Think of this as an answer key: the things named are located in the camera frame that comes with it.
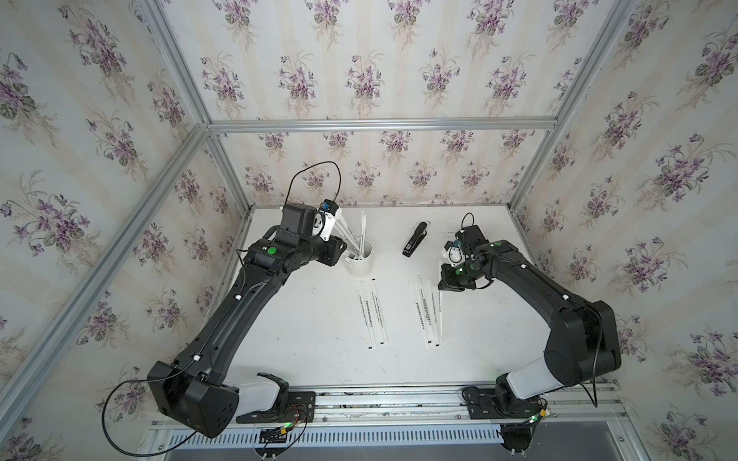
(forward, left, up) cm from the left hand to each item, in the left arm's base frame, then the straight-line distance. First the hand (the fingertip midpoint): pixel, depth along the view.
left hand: (343, 244), depth 74 cm
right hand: (-3, -29, -17) cm, 34 cm away
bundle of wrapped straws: (+15, +1, -12) cm, 19 cm away
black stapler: (+20, -25, -23) cm, 39 cm away
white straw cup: (+7, -4, -18) cm, 20 cm away
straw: (-8, -24, -27) cm, 37 cm away
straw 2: (-4, -8, -28) cm, 29 cm away
